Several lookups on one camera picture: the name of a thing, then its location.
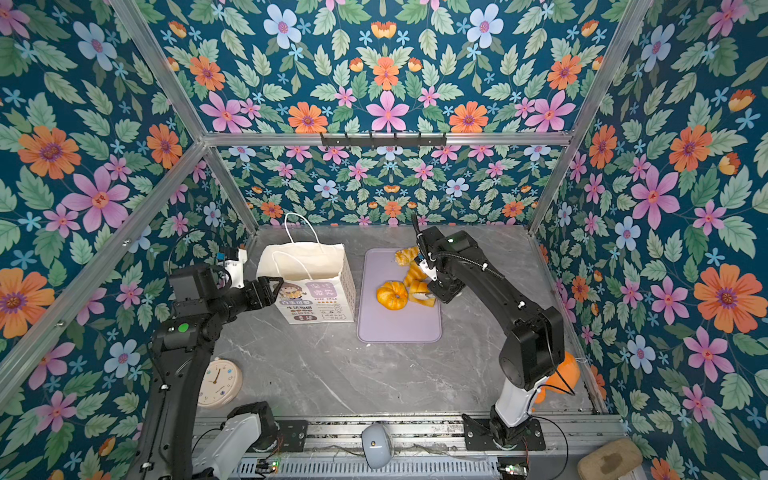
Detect white paper bag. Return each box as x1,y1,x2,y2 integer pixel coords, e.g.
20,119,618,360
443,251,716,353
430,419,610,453
257,237,357,325

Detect metal tongs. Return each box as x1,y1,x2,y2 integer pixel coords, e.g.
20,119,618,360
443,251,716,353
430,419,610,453
419,259,437,281

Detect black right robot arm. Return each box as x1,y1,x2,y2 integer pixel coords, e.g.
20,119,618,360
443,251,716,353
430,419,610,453
416,227,566,449

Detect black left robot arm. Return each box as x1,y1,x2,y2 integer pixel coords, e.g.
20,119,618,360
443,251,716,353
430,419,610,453
127,264,284,479

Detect square toast bread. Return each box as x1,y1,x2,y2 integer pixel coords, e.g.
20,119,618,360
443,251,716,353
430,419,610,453
408,281,437,307

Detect striped croissant bread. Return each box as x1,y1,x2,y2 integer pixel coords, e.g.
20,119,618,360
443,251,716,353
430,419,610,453
403,262,428,288

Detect twisted bread top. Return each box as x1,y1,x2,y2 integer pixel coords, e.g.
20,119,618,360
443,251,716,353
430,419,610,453
395,246,420,266

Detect round pumpkin bread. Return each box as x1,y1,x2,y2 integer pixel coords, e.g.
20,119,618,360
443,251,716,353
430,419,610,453
376,281,409,311

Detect purple cutting mat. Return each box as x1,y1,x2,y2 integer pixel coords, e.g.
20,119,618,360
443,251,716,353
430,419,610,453
357,248,442,344

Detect round beige clock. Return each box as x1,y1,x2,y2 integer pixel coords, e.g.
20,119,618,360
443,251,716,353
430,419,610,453
197,357,243,409

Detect orange plush toy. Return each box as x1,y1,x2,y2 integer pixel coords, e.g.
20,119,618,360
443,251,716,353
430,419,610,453
534,352,581,405

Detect black hook rack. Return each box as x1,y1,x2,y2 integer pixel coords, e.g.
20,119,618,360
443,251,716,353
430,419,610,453
320,132,448,148

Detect tan sponge block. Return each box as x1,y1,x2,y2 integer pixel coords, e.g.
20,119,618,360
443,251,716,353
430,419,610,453
577,438,643,480

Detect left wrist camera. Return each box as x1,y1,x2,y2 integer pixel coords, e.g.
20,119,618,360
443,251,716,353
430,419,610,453
216,246,248,288

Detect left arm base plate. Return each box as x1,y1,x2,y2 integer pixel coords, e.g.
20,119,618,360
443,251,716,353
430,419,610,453
277,419,309,453

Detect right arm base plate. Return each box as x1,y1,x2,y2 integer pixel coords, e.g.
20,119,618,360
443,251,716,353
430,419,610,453
461,412,546,451

